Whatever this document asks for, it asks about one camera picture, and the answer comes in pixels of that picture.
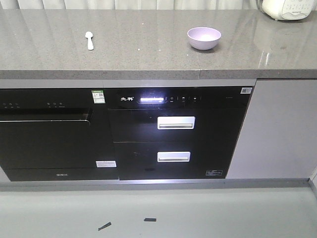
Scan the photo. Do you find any purple bowl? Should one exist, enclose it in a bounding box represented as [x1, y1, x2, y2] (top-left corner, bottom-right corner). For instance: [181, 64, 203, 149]
[187, 27, 222, 51]

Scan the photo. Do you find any mint green spoon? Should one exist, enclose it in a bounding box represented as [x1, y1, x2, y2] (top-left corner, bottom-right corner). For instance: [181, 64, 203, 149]
[85, 31, 94, 51]

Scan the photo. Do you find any black disinfection cabinet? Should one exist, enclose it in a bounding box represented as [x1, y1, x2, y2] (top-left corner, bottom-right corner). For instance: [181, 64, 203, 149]
[105, 86, 253, 180]

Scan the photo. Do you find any black floor tape centre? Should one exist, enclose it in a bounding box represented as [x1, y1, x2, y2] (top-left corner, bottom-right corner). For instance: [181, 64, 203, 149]
[144, 218, 157, 222]

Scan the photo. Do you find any black floor tape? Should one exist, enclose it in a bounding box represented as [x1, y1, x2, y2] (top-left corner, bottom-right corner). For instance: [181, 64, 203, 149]
[144, 218, 157, 222]
[98, 222, 111, 231]

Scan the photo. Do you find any black built-in dishwasher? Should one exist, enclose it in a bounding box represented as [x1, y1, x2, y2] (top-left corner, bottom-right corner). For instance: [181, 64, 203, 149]
[0, 88, 119, 181]

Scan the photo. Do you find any black floor tape left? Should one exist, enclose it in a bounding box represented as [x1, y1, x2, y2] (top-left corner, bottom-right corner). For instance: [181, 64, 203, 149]
[98, 222, 111, 231]

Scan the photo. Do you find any grey cabinet door right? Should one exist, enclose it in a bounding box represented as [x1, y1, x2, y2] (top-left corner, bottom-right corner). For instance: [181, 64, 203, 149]
[226, 80, 317, 179]

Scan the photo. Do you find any grey stone countertop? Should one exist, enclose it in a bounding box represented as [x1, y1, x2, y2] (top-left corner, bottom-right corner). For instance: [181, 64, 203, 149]
[0, 9, 317, 80]

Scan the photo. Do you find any white rice cooker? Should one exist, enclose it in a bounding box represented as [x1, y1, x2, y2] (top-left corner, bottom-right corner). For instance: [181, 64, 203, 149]
[257, 0, 317, 21]

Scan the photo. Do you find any white curtain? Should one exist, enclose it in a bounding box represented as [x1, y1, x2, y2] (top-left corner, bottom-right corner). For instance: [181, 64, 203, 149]
[0, 0, 257, 10]

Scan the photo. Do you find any upper silver drawer handle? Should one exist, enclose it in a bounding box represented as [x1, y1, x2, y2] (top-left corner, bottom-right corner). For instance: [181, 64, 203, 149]
[157, 116, 196, 130]

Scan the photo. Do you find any silver drawer handle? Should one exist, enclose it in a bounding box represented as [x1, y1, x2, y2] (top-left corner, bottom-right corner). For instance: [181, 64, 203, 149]
[157, 116, 196, 130]
[157, 151, 191, 163]

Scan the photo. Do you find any lower silver drawer handle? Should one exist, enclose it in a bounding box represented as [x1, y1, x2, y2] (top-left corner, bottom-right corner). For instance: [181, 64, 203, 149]
[157, 151, 191, 163]

